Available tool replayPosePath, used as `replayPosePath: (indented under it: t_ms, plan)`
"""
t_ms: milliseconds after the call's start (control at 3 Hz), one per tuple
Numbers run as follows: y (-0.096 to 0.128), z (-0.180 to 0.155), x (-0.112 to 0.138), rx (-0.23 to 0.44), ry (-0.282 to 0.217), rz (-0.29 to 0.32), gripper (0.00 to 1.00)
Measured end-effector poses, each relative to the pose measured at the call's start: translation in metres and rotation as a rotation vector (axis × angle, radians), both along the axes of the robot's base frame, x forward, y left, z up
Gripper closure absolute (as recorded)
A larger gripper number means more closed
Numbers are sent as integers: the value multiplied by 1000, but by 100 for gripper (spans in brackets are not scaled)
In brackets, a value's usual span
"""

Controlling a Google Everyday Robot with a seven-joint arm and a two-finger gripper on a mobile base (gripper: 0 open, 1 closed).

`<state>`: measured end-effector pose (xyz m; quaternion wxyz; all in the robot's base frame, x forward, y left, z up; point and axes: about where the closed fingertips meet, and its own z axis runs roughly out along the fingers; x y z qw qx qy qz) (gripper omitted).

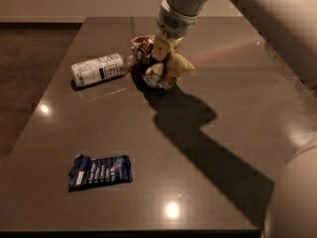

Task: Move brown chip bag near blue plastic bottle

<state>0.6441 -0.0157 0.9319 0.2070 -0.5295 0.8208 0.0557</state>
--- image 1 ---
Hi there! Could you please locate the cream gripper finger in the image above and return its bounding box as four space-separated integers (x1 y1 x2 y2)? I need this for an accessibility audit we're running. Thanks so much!
141 38 154 57
146 62 164 77

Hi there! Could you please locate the brown chip bag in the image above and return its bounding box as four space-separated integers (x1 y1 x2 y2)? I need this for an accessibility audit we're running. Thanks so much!
130 35 197 91

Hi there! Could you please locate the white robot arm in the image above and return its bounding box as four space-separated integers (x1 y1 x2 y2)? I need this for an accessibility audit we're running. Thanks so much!
144 0 317 238

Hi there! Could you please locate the clear plastic water bottle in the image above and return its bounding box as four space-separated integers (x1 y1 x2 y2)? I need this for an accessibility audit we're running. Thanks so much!
70 54 136 87

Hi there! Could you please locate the dark blue snack packet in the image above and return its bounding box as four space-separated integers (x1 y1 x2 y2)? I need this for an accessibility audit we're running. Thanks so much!
68 155 133 191

